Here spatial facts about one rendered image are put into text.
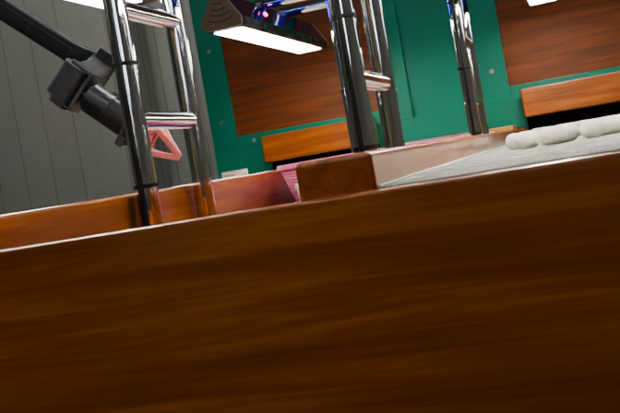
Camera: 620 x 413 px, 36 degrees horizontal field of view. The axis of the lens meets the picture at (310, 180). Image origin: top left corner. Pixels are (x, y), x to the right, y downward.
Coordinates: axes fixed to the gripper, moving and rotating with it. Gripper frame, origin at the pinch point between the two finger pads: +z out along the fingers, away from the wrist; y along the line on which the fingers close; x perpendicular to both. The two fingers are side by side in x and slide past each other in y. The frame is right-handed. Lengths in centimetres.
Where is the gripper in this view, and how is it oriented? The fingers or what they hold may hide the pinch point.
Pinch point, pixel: (175, 155)
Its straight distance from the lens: 168.4
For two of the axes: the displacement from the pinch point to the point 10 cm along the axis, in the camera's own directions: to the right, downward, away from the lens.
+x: -5.0, 8.4, 2.0
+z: 8.2, 5.4, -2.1
